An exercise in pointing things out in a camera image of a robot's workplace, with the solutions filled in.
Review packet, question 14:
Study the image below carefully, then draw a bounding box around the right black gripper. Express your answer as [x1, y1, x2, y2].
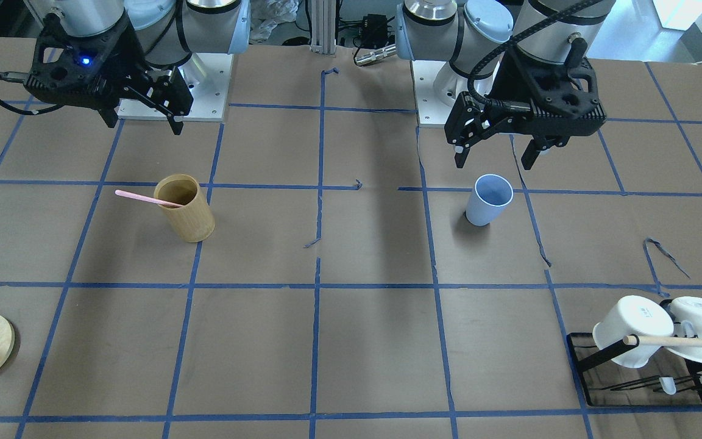
[100, 66, 193, 135]

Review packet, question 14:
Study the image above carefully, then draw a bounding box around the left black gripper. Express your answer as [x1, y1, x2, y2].
[445, 93, 551, 171]

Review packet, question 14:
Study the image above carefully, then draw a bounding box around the light blue plastic cup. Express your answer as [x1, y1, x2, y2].
[465, 173, 514, 227]

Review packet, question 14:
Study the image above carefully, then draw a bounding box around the pink chopstick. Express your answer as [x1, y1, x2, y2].
[114, 190, 183, 208]

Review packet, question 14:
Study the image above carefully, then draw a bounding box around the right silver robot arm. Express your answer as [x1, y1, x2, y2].
[23, 1, 251, 134]

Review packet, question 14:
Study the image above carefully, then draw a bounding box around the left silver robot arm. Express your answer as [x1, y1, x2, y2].
[395, 1, 615, 170]

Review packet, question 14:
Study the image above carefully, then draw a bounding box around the bamboo cup holder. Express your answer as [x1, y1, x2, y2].
[154, 173, 216, 243]

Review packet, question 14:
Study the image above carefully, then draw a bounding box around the black power adapter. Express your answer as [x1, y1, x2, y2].
[353, 14, 395, 49]

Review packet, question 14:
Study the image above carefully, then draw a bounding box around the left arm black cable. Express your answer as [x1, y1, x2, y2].
[466, 0, 601, 113]

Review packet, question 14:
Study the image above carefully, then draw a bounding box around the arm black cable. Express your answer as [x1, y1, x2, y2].
[466, 0, 601, 113]
[0, 71, 65, 116]

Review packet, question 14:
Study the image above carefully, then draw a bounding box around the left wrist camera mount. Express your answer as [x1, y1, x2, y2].
[487, 37, 607, 138]

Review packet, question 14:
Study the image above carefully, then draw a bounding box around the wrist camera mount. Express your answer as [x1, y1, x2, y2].
[23, 11, 152, 116]
[487, 37, 607, 138]

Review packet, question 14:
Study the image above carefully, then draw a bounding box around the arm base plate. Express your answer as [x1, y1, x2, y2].
[411, 60, 467, 128]
[115, 53, 236, 122]

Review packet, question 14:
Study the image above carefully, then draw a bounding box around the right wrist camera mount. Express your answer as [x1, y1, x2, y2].
[23, 11, 152, 116]

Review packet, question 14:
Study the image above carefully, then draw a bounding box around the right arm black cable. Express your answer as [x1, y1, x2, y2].
[0, 71, 65, 116]

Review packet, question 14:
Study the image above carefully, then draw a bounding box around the aluminium frame post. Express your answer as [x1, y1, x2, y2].
[305, 1, 339, 57]

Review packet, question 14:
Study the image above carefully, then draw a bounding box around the black wire mug rack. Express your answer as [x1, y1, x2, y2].
[567, 298, 702, 407]

